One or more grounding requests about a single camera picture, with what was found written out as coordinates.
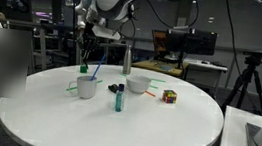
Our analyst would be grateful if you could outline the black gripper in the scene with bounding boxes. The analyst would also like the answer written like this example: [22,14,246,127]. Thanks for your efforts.
[77,33,101,64]

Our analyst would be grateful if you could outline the white bowl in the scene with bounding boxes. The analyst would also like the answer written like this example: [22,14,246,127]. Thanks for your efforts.
[124,73,154,97]

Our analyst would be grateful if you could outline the small green cube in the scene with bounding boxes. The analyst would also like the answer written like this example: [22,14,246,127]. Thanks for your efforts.
[79,64,90,75]

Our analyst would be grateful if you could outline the blue straw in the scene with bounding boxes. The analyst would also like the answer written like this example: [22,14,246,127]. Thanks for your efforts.
[90,52,107,83]

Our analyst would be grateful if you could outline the silver metal bottle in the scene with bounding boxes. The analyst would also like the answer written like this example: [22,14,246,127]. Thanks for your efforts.
[121,44,134,76]

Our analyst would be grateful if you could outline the black folding multitool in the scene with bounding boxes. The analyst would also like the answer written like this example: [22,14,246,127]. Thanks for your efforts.
[106,82,121,95]

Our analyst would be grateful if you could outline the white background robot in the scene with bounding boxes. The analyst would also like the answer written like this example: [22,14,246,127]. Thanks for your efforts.
[61,0,92,30]

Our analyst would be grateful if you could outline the small teal bottle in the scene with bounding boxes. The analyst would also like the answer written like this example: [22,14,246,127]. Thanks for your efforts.
[113,82,128,113]

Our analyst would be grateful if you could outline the wooden table with black legs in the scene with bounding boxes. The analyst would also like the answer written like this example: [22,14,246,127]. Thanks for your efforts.
[130,56,190,80]

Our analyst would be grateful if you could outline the monitor with orange screen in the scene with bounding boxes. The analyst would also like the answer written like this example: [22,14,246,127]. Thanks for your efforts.
[149,28,170,54]

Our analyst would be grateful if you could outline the orange straw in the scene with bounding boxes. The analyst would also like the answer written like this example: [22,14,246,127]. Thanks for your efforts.
[144,90,157,98]

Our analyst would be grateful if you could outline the black computer monitor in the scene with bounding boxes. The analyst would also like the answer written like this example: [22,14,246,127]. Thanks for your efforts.
[164,28,189,60]
[183,27,219,58]

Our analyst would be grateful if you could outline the Rubik's cube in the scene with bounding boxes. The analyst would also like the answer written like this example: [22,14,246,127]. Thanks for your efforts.
[161,88,179,106]

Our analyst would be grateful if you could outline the white office desk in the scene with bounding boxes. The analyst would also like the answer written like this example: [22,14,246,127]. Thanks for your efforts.
[180,58,230,96]

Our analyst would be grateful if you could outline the white cup with handle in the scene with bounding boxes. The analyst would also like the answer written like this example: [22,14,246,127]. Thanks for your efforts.
[67,73,99,101]

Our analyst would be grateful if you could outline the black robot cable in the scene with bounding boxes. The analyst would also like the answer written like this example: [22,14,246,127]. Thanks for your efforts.
[216,0,252,77]
[125,0,202,34]

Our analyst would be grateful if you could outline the black camera tripod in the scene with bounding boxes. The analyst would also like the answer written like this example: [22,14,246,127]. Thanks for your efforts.
[221,45,262,117]

